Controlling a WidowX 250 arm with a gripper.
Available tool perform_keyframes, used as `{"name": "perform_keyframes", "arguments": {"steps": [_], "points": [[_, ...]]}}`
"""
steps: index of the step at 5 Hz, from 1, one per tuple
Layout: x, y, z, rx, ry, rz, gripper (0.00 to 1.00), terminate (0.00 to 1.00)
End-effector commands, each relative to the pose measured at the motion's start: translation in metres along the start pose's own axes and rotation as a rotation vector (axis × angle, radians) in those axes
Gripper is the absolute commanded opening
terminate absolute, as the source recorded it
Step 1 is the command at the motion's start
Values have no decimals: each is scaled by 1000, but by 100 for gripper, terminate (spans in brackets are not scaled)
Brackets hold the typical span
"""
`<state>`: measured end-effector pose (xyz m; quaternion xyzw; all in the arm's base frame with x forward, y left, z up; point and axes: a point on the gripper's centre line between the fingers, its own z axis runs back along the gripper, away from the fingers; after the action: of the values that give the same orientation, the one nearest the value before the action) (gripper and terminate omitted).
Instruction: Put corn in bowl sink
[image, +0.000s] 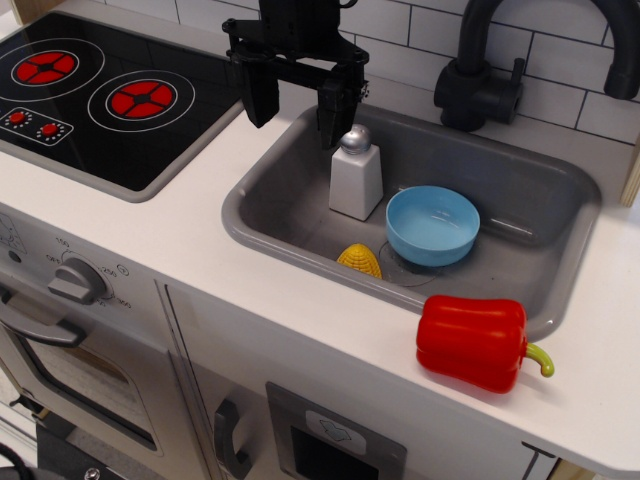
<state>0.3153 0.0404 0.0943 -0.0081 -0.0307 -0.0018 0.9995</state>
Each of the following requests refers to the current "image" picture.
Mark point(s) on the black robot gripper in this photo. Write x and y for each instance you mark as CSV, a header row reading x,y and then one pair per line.
x,y
298,42

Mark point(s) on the yellow toy corn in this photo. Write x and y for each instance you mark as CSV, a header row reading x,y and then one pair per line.
x,y
359,257

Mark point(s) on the light blue plastic bowl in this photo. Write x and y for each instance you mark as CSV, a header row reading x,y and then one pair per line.
x,y
431,226

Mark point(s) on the grey toy sink basin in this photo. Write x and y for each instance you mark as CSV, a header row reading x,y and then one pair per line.
x,y
536,214

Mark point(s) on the white salt shaker silver cap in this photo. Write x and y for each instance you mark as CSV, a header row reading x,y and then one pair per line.
x,y
356,184

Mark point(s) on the black toy stovetop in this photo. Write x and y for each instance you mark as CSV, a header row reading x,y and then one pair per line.
x,y
115,110

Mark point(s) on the grey oven dial knob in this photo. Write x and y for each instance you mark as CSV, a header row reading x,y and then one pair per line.
x,y
77,281

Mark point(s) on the red toy bell pepper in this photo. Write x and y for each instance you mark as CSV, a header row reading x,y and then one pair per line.
x,y
480,341

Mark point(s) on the grey dishwasher control panel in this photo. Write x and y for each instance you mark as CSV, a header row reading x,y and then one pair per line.
x,y
313,442

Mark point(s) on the toy oven door window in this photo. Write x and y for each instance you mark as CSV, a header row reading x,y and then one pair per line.
x,y
83,388

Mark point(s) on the grey oven door handle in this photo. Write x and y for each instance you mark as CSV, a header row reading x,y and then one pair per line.
x,y
62,333

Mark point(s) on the grey cabinet door handle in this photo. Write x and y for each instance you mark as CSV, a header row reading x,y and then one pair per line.
x,y
234,462

